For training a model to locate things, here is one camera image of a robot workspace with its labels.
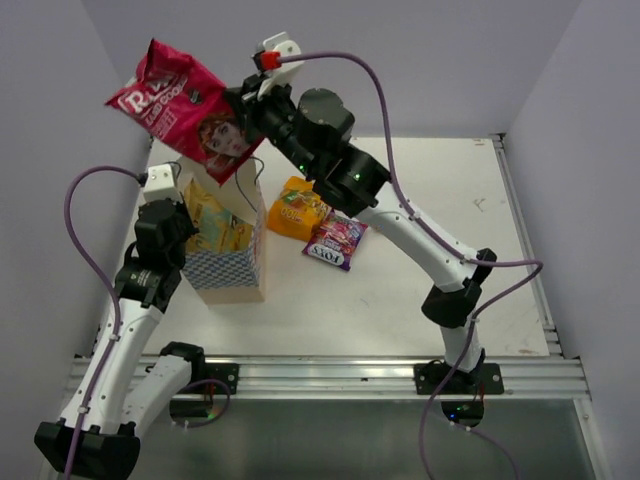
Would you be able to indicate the blue checkered paper bag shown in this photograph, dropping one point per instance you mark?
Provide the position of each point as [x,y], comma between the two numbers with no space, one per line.
[226,259]

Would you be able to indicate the orange yellow candy bag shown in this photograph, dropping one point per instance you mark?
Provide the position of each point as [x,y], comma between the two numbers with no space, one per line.
[298,211]

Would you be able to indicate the aluminium table frame rail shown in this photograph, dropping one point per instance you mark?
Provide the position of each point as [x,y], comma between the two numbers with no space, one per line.
[322,334]

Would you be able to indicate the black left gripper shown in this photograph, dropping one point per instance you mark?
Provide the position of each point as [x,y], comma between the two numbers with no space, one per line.
[182,210]

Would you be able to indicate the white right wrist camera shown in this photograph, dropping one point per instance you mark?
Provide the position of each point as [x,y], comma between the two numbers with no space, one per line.
[273,59]

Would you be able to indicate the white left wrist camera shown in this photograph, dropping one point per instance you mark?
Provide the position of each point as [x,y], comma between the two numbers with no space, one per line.
[162,183]

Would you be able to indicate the red crisps bag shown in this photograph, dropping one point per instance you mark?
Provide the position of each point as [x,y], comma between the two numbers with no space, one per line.
[179,102]

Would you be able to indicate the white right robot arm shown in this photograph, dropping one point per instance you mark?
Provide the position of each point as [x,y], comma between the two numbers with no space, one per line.
[314,135]

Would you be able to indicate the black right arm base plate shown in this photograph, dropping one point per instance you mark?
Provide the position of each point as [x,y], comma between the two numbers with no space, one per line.
[487,379]

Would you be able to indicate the purple Fox's candy bag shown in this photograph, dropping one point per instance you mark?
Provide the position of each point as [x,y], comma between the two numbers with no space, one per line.
[336,241]

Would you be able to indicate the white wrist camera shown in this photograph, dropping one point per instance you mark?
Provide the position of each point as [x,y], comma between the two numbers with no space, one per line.
[162,183]
[273,59]

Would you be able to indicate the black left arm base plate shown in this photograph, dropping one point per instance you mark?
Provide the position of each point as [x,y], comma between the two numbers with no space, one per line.
[217,377]

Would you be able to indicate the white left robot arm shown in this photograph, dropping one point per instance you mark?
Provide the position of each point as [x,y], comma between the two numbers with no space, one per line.
[98,434]

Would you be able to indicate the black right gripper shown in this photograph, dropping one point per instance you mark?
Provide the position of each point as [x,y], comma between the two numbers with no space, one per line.
[246,106]

